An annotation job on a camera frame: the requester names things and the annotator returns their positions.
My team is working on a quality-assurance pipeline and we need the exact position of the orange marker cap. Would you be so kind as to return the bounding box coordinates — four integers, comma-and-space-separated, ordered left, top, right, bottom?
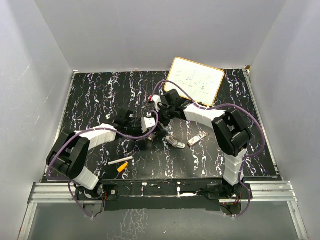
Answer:
117, 161, 129, 173

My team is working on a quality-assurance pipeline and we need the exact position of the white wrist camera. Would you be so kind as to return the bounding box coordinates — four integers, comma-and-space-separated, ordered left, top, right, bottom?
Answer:
141, 112, 156, 133
149, 94, 167, 112

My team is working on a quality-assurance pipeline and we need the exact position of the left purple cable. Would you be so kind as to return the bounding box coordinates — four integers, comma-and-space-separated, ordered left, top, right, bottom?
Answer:
46, 110, 161, 218

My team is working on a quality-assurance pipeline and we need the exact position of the purple cable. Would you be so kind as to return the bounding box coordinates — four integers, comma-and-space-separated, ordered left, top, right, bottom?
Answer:
46, 110, 161, 218
149, 80, 266, 217

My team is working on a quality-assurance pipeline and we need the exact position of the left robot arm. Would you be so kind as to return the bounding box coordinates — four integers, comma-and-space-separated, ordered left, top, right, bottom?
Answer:
46, 108, 160, 200

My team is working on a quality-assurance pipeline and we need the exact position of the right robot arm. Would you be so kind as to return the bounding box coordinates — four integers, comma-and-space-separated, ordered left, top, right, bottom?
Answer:
149, 89, 252, 199

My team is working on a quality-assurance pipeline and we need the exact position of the small whiteboard with wooden frame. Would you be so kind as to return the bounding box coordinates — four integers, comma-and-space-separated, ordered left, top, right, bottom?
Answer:
163, 57, 225, 107

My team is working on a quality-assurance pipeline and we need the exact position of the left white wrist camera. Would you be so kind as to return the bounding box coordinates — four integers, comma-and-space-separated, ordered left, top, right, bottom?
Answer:
141, 112, 156, 133

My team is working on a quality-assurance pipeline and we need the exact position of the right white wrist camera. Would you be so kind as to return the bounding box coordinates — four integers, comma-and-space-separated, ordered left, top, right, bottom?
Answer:
149, 94, 167, 112

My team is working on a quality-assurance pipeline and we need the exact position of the aluminium rail frame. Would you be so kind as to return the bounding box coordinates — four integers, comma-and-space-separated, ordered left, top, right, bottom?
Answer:
18, 179, 309, 240

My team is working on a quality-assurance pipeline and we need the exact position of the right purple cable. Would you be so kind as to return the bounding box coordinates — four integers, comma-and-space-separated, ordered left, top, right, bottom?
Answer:
149, 80, 266, 217

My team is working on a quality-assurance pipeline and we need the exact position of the white marker pen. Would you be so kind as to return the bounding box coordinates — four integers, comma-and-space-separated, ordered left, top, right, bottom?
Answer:
108, 156, 133, 166

